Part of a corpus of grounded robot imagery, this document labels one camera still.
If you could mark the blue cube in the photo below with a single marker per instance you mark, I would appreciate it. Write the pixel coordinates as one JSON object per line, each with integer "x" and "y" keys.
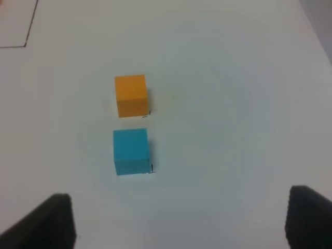
{"x": 131, "y": 151}

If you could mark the orange cube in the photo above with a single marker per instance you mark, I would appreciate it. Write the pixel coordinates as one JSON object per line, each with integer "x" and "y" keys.
{"x": 131, "y": 96}

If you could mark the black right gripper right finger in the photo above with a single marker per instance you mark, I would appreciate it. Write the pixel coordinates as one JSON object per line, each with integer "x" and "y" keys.
{"x": 308, "y": 219}

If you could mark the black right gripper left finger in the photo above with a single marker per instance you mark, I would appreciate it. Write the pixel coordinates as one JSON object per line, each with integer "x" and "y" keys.
{"x": 49, "y": 225}

